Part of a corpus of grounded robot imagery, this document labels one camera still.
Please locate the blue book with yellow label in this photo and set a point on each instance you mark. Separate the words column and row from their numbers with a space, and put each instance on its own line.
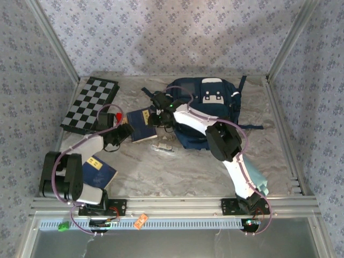
column 102, row 174
column 139, row 126

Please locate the clear plastic pencil case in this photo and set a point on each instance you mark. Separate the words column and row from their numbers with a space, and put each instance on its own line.
column 162, row 147

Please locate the navy blue backpack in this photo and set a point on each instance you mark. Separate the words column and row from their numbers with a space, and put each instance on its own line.
column 225, row 107

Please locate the light teal cloth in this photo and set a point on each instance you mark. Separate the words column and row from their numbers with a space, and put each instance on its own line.
column 258, row 180

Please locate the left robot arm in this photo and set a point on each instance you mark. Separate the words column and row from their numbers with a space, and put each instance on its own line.
column 88, row 143

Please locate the small tan block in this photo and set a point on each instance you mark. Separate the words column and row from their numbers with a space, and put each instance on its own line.
column 123, row 121

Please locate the small red block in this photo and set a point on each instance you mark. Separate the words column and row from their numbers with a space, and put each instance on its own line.
column 118, row 116

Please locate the black and grey chessboard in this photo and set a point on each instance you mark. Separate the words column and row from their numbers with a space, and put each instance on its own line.
column 88, row 102

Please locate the orange paper tag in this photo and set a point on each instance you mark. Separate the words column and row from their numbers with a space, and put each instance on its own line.
column 141, row 221

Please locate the left controller board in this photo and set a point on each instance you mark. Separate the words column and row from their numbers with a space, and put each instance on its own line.
column 102, row 225

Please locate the controller board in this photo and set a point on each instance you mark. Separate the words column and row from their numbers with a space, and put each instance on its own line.
column 251, row 225
column 102, row 225

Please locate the green plug connector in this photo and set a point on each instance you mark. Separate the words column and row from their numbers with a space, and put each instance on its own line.
column 63, row 226

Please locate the grey metal panel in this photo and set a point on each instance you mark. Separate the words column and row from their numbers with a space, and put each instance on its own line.
column 174, row 244

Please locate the right controller board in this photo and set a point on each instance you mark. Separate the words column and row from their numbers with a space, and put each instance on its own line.
column 251, row 225

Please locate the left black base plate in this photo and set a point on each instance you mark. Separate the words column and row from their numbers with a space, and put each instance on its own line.
column 119, row 207

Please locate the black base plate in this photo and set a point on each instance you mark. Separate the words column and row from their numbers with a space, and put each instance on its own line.
column 228, row 207
column 119, row 207

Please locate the aluminium front rail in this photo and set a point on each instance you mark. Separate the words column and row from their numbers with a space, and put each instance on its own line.
column 174, row 205

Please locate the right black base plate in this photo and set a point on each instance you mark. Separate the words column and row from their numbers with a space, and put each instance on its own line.
column 228, row 207

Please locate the left aluminium frame post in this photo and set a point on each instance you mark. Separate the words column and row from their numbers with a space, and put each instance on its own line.
column 55, row 40

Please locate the aluminium frame post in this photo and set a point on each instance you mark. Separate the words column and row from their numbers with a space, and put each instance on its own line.
column 291, row 40
column 55, row 40

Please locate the aluminium side rail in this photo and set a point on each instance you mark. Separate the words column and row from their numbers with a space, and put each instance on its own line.
column 285, row 139

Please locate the right aluminium frame post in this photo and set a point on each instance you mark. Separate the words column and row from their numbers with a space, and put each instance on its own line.
column 291, row 40

